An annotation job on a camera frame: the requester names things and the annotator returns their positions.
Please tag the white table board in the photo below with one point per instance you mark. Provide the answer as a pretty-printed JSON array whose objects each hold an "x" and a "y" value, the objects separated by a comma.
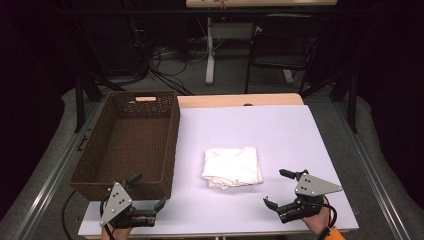
[{"x": 266, "y": 133}]

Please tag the black metal stand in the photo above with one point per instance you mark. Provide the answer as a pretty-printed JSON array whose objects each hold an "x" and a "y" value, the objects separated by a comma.
[
  {"x": 352, "y": 100},
  {"x": 79, "y": 100}
]

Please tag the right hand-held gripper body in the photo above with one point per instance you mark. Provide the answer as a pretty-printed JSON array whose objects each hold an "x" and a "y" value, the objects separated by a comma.
[{"x": 315, "y": 186}]

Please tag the brown wicker basket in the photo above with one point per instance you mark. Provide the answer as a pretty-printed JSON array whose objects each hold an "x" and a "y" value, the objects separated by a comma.
[{"x": 133, "y": 146}]

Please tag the white cloth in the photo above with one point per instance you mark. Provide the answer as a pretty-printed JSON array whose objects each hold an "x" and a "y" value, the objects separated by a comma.
[{"x": 231, "y": 166}]

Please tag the white metal desk frame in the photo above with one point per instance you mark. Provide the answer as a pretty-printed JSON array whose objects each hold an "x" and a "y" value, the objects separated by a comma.
[{"x": 210, "y": 60}]

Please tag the person's right hand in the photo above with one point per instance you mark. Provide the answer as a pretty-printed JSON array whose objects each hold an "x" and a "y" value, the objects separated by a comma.
[{"x": 321, "y": 221}]

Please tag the person's left hand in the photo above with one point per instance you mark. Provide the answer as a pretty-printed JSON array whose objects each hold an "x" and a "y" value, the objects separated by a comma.
[{"x": 116, "y": 234}]

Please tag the black folding chair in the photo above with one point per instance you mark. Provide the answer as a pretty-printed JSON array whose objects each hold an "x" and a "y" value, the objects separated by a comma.
[{"x": 283, "y": 63}]

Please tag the grey metal floor rail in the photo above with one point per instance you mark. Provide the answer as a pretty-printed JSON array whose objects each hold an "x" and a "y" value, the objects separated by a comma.
[
  {"x": 56, "y": 176},
  {"x": 373, "y": 173}
]

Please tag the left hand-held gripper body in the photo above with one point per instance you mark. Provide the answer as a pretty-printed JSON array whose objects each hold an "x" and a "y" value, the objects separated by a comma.
[{"x": 115, "y": 203}]

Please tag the light wooden table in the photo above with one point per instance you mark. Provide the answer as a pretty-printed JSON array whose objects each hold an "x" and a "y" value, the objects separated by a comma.
[{"x": 233, "y": 99}]

